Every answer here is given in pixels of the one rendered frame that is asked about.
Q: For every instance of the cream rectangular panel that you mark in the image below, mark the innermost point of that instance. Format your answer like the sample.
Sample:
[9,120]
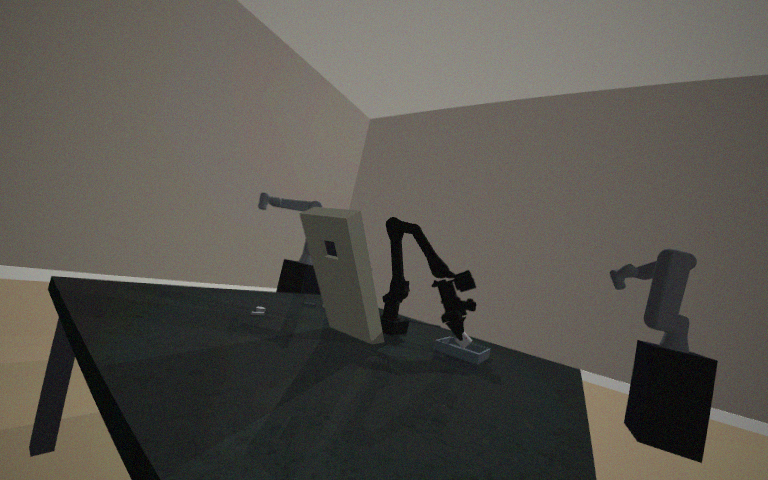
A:
[338,249]

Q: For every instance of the white round filter cartridge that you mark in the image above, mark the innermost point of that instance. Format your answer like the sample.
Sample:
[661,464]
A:
[466,340]

